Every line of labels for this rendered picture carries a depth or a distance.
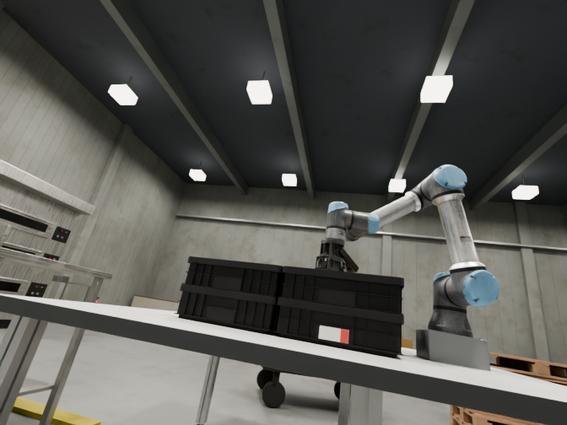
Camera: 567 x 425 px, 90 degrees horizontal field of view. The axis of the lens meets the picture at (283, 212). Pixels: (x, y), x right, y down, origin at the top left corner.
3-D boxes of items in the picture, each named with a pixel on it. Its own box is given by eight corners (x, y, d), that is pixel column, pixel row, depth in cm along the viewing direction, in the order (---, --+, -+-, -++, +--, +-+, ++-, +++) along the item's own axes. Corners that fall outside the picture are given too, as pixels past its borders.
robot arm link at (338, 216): (353, 202, 107) (330, 198, 107) (350, 229, 104) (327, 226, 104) (347, 209, 115) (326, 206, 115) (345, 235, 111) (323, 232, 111)
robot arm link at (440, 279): (455, 311, 119) (454, 278, 123) (477, 310, 106) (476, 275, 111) (426, 305, 119) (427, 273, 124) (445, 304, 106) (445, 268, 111)
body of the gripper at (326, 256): (314, 271, 102) (317, 239, 107) (331, 277, 107) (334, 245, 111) (328, 271, 96) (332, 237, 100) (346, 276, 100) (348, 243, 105)
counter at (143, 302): (139, 317, 1034) (146, 297, 1059) (192, 327, 986) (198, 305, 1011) (126, 316, 971) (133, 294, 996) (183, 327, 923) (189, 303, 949)
